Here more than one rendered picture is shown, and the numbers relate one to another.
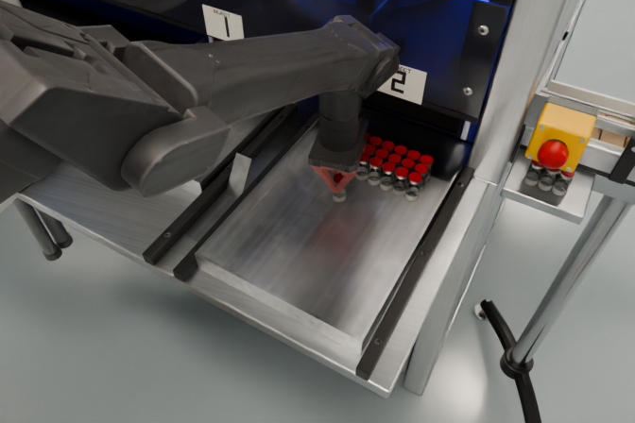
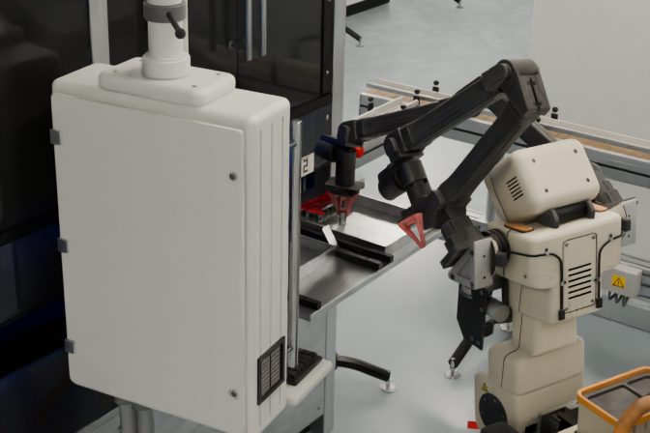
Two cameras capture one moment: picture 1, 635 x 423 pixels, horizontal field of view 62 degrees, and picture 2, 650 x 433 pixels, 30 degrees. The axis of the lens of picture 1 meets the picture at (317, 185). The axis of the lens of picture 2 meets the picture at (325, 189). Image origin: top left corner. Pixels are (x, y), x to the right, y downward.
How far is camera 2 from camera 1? 3.29 m
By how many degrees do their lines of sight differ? 70
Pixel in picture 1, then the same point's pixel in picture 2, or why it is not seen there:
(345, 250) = (378, 225)
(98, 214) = (342, 284)
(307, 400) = not seen: outside the picture
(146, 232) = (359, 271)
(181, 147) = not seen: hidden behind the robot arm
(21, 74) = not seen: hidden behind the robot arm
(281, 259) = (381, 239)
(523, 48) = (338, 116)
